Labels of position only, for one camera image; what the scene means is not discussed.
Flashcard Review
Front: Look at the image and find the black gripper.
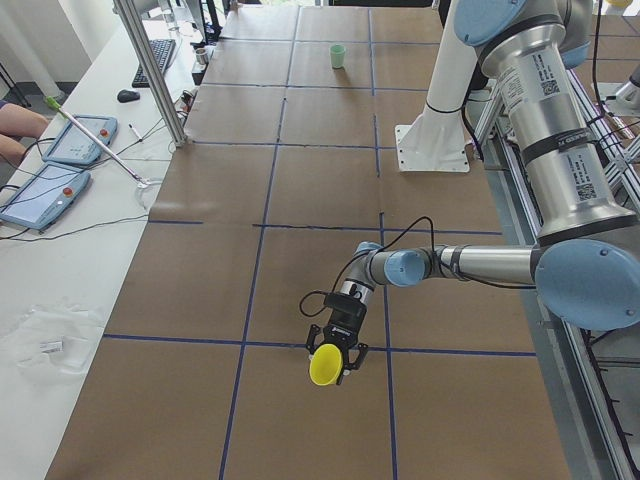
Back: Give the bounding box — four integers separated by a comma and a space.
305, 293, 369, 385

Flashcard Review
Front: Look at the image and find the yellow plastic cup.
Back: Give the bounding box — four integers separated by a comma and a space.
309, 343, 344, 387

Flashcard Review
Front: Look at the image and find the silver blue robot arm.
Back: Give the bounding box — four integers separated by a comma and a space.
306, 1, 639, 386

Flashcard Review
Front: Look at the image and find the person's forearm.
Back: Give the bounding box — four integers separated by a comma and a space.
0, 100, 49, 165

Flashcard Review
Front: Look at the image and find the light green plastic cup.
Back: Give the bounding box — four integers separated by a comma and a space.
329, 44, 346, 69

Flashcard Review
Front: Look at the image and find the brown paper table cover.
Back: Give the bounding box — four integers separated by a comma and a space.
47, 6, 570, 479

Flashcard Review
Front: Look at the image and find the clear plastic bag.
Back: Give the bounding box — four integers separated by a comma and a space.
1, 304, 106, 385

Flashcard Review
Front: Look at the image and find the black white marker pen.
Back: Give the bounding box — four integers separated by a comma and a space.
128, 123, 143, 142

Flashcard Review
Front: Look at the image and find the small metal cylinder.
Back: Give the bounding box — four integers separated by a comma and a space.
194, 47, 209, 66

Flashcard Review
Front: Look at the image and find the lower teach pendant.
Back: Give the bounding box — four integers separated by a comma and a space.
1, 162, 91, 230

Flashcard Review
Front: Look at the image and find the teach pendant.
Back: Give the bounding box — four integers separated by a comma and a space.
1, 162, 91, 230
42, 115, 118, 166

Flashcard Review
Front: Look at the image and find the black computer mouse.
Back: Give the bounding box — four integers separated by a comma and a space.
117, 89, 140, 103

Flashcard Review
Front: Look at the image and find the upper teach pendant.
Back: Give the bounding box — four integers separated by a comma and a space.
42, 115, 118, 166

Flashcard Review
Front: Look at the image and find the black keyboard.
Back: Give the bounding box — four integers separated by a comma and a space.
131, 38, 178, 88

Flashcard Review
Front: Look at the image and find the long metal rod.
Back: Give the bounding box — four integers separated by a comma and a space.
44, 96, 161, 189

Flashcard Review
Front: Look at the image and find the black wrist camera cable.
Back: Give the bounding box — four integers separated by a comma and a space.
298, 215, 536, 317

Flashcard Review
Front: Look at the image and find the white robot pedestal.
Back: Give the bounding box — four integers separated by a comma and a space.
395, 1, 477, 173

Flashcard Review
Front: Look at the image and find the aluminium frame post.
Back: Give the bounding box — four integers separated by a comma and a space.
114, 0, 187, 148

